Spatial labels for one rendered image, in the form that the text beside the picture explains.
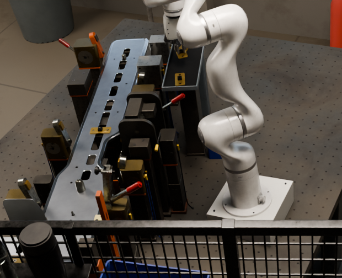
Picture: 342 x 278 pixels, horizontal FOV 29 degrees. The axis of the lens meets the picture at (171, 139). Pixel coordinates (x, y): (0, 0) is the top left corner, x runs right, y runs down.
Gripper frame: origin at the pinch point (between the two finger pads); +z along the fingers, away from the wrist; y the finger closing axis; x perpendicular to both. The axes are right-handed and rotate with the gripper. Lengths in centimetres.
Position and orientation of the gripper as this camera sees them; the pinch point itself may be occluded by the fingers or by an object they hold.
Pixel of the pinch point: (180, 47)
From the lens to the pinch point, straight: 266.3
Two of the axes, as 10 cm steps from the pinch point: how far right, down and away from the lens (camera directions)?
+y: -9.7, 2.4, -0.8
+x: 2.1, 5.9, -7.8
